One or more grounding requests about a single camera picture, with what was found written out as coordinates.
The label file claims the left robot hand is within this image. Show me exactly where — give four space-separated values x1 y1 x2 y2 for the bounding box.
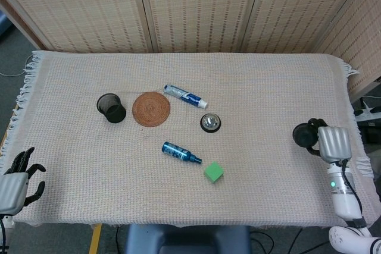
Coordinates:
0 146 47 216

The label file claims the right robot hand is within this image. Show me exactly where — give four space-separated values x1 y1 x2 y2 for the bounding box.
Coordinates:
306 118 354 163

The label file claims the black round lid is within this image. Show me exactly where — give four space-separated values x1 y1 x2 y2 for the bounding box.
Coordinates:
293 123 321 147

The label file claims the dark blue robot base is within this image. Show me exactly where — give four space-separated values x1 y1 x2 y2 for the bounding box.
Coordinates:
124 223 252 254

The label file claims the black mesh pen cup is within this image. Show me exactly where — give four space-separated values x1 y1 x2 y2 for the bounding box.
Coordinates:
96 93 127 124

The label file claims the black box on floor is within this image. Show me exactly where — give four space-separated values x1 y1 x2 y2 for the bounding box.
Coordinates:
357 121 381 145

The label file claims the woven folding screen panel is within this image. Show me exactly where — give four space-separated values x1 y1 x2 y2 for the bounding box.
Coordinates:
241 0 373 54
136 0 264 54
312 0 381 103
0 0 45 52
0 0 154 54

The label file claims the beige waffle weave tablecloth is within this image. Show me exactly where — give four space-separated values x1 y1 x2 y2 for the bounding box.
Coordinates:
0 50 373 228

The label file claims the green cube block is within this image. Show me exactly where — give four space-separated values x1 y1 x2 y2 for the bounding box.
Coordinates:
203 161 224 184

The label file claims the silver call bell black base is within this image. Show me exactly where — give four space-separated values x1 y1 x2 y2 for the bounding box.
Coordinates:
199 112 222 133

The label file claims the blue white toothpaste tube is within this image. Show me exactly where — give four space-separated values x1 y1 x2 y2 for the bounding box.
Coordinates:
163 83 208 109

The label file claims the blue spray bottle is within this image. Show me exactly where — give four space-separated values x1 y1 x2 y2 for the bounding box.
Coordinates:
161 141 203 165

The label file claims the round woven rattan coaster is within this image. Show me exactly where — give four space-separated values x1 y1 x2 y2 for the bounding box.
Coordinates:
132 90 171 128

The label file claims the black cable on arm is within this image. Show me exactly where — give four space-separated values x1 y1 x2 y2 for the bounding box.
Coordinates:
341 158 367 228

